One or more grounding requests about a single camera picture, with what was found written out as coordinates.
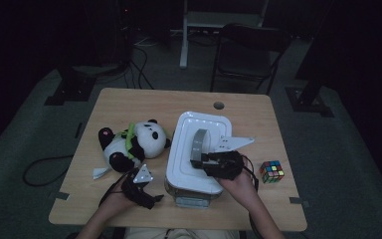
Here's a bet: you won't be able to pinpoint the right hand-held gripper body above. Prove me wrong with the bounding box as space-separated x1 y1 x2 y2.
202 134 256 181

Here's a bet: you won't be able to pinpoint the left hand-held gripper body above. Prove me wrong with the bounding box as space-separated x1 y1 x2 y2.
120 163 157 210

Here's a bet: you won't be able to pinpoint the white metal table frame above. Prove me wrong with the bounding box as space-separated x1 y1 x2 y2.
178 0 270 70

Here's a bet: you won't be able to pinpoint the colourful puzzle cube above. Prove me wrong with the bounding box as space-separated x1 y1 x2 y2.
259 160 286 184

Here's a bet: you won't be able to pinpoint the dark equipment tower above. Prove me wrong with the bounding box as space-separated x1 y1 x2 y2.
98 0 135 68

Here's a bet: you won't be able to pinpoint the black floor cable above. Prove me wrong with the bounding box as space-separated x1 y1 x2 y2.
22 154 75 187

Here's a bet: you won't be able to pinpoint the black stand base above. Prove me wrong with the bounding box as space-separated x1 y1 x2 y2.
44 66 97 107
285 33 335 118

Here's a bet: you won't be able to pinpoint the black folding chair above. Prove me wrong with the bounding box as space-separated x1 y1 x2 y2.
210 23 292 96

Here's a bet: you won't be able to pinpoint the person's beige trousers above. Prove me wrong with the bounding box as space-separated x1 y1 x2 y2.
122 226 242 239

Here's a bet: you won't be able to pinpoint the panda plush toy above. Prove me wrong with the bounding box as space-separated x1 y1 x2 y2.
93 119 172 181

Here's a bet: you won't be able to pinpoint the person's left hand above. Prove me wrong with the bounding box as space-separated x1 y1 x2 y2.
102 180 137 215

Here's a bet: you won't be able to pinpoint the black cables bundle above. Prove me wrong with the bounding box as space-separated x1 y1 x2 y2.
125 46 155 90

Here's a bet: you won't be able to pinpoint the person's right hand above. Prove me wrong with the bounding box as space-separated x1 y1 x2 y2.
217 172 258 205

